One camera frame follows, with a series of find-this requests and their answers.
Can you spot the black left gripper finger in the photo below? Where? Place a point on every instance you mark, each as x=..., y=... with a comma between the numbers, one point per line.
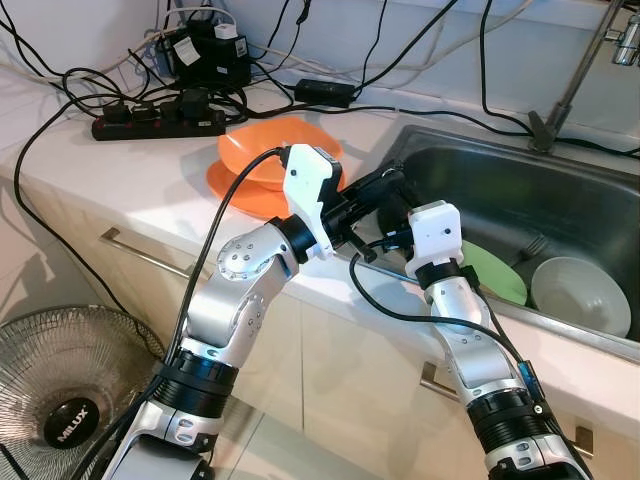
x=380, y=183
x=395, y=217

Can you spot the orange plate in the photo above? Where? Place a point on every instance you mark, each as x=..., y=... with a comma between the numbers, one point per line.
x=240, y=197

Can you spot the orange bowl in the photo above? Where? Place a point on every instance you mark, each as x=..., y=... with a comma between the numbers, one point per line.
x=258, y=145

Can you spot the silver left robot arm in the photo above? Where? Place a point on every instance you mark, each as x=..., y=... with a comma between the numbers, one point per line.
x=235, y=290

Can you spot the steel kitchen sink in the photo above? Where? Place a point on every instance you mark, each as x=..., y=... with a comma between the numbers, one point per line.
x=520, y=200

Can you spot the white kitchen cabinet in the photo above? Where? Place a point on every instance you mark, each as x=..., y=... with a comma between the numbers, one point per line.
x=330, y=370

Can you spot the black power adapter brick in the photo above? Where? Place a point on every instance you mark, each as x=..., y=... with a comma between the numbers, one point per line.
x=325, y=93

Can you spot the green plate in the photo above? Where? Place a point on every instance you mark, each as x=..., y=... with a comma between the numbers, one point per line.
x=495, y=275

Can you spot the white bowl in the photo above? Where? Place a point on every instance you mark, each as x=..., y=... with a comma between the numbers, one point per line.
x=580, y=295

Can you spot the black charger stack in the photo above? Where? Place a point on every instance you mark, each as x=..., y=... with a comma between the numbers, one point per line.
x=205, y=60

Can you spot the black power strip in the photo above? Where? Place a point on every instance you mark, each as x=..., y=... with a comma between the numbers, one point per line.
x=150, y=125

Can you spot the metal sink faucet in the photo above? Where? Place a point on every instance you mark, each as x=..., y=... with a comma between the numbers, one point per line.
x=575, y=80

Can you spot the grey floor fan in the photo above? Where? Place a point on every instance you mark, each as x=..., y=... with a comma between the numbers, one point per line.
x=60, y=380

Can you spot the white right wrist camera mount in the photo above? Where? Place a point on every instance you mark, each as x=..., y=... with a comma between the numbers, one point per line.
x=435, y=235

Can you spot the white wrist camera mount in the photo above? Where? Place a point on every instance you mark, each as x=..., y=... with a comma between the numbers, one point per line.
x=435, y=235
x=305, y=180

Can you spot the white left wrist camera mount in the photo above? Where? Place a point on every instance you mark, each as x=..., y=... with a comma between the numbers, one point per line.
x=305, y=180

